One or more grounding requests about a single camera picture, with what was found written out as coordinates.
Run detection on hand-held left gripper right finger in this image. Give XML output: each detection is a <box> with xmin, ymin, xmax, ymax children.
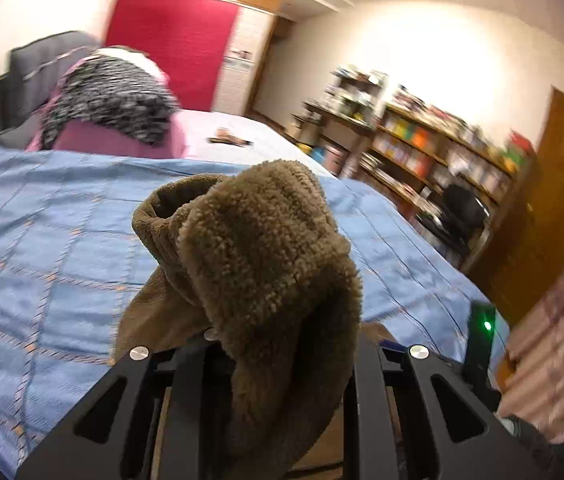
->
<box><xmin>352</xmin><ymin>332</ymin><xmax>532</xmax><ymax>480</ymax></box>

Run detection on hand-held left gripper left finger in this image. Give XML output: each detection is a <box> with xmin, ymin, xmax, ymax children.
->
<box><xmin>14</xmin><ymin>330</ymin><xmax>243</xmax><ymax>480</ymax></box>

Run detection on pink striped cloth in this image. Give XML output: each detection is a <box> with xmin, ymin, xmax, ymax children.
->
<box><xmin>496</xmin><ymin>240</ymin><xmax>564</xmax><ymax>443</ymax></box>

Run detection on brown wooden door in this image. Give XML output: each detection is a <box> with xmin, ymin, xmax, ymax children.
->
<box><xmin>462</xmin><ymin>87</ymin><xmax>564</xmax><ymax>326</ymax></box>

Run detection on red wardrobe panel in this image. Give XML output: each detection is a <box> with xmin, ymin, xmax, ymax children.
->
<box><xmin>104</xmin><ymin>0</ymin><xmax>241</xmax><ymax>112</ymax></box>

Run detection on leopard print blanket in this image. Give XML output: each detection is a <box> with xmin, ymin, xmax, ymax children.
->
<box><xmin>42</xmin><ymin>55</ymin><xmax>181</xmax><ymax>147</ymax></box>

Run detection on small wooden desk shelf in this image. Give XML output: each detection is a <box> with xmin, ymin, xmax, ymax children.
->
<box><xmin>329</xmin><ymin>65</ymin><xmax>390</xmax><ymax>121</ymax></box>

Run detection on wooden bookshelf with books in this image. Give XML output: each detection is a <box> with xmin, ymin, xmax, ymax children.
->
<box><xmin>354</xmin><ymin>85</ymin><xmax>537</xmax><ymax>261</ymax></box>

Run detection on brown fleece pants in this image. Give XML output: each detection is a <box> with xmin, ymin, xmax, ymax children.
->
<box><xmin>112</xmin><ymin>159</ymin><xmax>397</xmax><ymax>480</ymax></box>

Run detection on lavender bed sheet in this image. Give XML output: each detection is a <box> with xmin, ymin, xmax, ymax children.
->
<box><xmin>182</xmin><ymin>109</ymin><xmax>337</xmax><ymax>177</ymax></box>

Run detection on pink bin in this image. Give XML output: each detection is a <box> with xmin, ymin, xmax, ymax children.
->
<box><xmin>323</xmin><ymin>145</ymin><xmax>349</xmax><ymax>173</ymax></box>

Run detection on grey padded headboard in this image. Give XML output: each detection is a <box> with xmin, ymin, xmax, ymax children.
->
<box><xmin>0</xmin><ymin>30</ymin><xmax>98</xmax><ymax>141</ymax></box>

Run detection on wooden desk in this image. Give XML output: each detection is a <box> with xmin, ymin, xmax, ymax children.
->
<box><xmin>289</xmin><ymin>100</ymin><xmax>377</xmax><ymax>161</ymax></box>

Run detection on wooden wardrobe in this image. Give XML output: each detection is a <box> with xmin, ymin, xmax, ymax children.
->
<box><xmin>127</xmin><ymin>0</ymin><xmax>285</xmax><ymax>116</ymax></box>

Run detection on blue checked blanket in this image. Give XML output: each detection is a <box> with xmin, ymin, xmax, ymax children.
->
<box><xmin>0</xmin><ymin>135</ymin><xmax>510</xmax><ymax>466</ymax></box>

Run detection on pink duvet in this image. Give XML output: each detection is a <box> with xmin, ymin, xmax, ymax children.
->
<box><xmin>24</xmin><ymin>47</ymin><xmax>193</xmax><ymax>161</ymax></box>

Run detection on black chair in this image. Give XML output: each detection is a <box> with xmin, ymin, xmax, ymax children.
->
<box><xmin>417</xmin><ymin>183</ymin><xmax>492</xmax><ymax>263</ymax></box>

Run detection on black flat item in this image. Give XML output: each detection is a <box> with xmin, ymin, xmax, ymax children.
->
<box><xmin>207</xmin><ymin>129</ymin><xmax>253</xmax><ymax>147</ymax></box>

